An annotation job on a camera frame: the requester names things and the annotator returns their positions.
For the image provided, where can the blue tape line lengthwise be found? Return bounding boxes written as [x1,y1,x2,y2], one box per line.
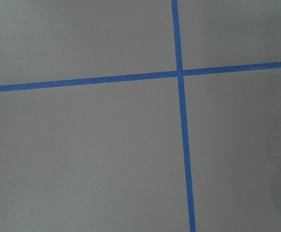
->
[171,0,196,232]

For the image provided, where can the blue tape line crosswise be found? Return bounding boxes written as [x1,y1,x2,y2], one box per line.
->
[0,62,281,92]

